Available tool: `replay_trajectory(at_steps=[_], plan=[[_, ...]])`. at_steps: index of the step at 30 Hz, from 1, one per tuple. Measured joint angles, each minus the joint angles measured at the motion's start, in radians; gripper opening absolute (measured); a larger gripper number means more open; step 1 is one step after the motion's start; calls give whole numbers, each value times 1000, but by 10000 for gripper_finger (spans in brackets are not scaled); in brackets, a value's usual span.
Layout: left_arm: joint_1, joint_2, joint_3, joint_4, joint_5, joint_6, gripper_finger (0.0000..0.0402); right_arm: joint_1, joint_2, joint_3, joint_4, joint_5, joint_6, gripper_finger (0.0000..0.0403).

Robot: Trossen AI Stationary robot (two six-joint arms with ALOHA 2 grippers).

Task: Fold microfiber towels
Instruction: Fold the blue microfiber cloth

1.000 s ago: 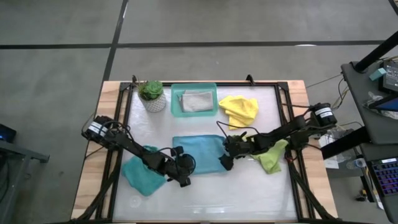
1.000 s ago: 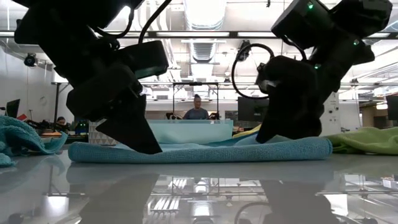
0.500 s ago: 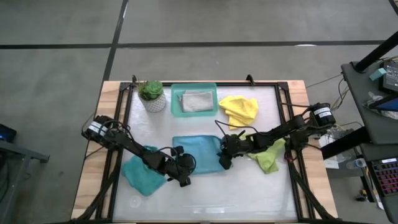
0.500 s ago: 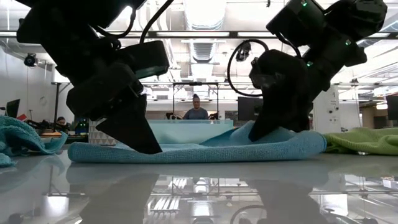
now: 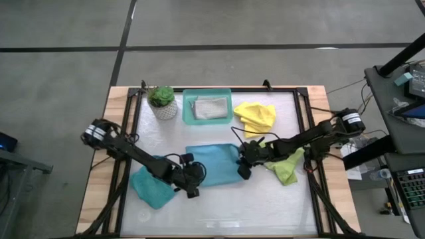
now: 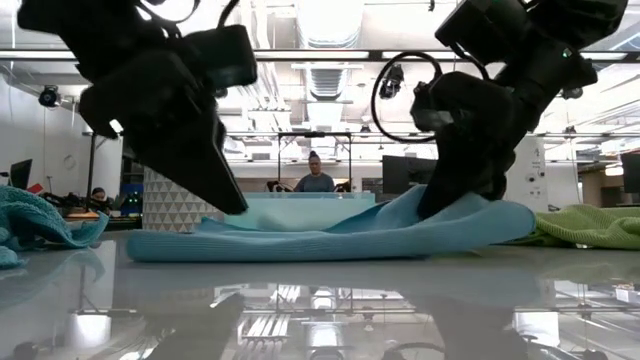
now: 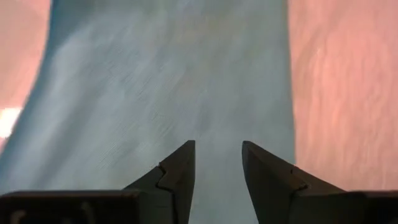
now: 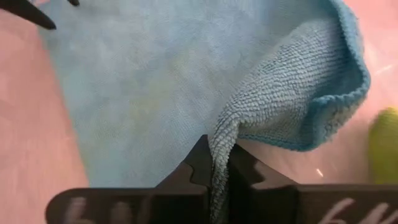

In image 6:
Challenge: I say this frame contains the light blue microfiber towel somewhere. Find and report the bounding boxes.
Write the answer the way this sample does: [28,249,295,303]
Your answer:
[125,184,537,264]

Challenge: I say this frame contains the silver ceiling air duct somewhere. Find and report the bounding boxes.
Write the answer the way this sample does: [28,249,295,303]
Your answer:
[294,0,366,119]

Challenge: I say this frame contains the lime green microfiber towel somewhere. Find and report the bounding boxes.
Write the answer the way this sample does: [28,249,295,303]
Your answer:
[504,203,640,251]

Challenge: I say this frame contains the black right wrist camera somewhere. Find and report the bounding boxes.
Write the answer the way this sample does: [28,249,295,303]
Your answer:
[409,79,454,134]

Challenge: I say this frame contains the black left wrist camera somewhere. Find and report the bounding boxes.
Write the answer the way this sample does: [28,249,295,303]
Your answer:
[184,24,259,91]

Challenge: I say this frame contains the black ceiling-mounted camera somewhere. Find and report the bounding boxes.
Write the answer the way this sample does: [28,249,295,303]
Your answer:
[38,84,62,109]
[378,63,405,100]

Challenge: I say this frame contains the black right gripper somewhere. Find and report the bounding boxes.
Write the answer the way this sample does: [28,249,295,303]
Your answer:
[417,71,516,221]

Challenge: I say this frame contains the person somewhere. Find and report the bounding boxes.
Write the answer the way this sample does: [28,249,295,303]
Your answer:
[293,150,336,194]
[88,187,109,211]

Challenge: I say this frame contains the white patterned plant pot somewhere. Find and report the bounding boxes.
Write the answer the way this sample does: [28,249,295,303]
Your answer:
[142,167,226,234]

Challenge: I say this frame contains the black aluminium frame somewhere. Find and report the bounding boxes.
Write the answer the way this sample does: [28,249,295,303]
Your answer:
[0,48,640,64]

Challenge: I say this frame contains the teal microfiber towel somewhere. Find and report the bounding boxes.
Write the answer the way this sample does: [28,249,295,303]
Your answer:
[0,185,110,271]

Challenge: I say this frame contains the black background rig frame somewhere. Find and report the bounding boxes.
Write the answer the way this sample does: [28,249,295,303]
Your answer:
[277,131,354,194]

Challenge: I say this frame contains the translucent teal plastic bin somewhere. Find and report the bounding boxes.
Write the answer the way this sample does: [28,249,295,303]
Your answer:
[223,192,377,232]

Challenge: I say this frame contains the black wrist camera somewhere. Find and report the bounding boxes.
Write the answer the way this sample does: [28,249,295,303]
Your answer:
[184,24,259,91]
[409,79,454,134]

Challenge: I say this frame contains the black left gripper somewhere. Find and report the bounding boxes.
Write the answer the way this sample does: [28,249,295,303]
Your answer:
[78,49,250,216]

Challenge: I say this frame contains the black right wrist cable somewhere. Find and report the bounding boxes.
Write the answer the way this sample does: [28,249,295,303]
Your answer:
[370,49,494,145]

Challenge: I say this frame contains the black computer monitor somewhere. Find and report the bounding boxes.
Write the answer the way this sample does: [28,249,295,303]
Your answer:
[620,152,640,195]
[9,158,34,191]
[382,154,436,197]

